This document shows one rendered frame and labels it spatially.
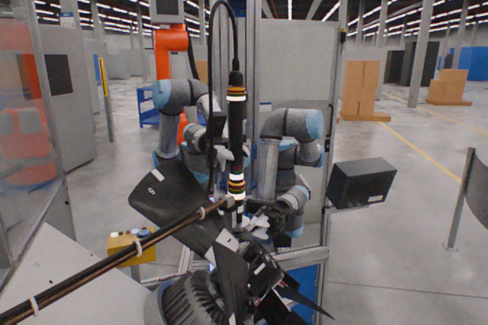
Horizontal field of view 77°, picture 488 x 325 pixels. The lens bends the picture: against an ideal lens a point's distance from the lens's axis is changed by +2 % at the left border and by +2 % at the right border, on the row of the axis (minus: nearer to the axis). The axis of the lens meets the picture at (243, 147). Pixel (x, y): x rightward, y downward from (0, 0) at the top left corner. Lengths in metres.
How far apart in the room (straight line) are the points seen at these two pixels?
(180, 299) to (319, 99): 2.44
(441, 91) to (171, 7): 10.41
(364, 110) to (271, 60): 6.58
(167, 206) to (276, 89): 2.13
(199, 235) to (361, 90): 8.40
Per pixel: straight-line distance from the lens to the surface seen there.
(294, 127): 1.20
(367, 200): 1.52
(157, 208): 0.72
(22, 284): 0.66
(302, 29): 2.84
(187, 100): 1.28
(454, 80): 13.22
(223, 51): 1.69
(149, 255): 1.23
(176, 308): 0.79
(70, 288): 0.58
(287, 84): 2.79
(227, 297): 0.49
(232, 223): 0.81
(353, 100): 8.96
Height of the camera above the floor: 1.71
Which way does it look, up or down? 17 degrees down
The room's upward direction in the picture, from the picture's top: straight up
